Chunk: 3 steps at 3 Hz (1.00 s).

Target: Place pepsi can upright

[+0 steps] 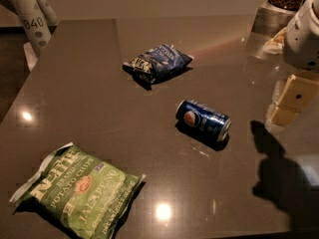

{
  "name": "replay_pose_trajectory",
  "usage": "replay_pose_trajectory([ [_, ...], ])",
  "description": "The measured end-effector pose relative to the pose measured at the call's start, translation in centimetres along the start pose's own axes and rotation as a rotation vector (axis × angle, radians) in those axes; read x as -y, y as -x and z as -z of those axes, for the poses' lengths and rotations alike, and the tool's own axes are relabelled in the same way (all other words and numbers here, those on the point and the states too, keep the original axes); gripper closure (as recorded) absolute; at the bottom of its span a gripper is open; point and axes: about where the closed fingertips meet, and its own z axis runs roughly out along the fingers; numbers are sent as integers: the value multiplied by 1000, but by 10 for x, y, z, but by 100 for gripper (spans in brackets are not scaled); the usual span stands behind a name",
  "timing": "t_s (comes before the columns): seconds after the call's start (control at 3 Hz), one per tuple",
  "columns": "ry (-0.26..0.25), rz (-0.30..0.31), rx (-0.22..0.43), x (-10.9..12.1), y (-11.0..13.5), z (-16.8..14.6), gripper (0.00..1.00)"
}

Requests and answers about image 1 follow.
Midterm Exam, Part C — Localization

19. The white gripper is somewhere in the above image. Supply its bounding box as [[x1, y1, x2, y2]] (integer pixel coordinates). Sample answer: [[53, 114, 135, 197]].
[[268, 0, 319, 126]]

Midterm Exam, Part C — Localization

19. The jar of coffee beans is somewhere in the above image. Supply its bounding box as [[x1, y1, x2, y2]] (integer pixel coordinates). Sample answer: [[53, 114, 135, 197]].
[[251, 0, 306, 37]]

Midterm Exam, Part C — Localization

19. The blue pepsi can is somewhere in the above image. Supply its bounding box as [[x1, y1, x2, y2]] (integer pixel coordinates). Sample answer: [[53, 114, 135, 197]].
[[175, 100, 231, 142]]

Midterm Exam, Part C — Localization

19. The green jalapeno chips bag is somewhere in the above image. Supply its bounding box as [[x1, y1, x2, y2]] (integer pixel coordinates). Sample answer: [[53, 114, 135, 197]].
[[10, 142, 144, 239]]

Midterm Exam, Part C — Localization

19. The white spotted numbered post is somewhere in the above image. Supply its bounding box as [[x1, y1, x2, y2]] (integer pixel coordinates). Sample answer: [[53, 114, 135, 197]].
[[0, 0, 60, 58]]

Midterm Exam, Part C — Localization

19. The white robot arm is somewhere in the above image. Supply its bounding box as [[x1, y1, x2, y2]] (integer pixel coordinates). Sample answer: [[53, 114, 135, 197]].
[[263, 0, 319, 127]]

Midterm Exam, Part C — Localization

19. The blue chips bag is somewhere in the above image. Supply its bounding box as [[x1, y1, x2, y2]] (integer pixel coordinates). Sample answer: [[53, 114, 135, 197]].
[[123, 44, 193, 85]]

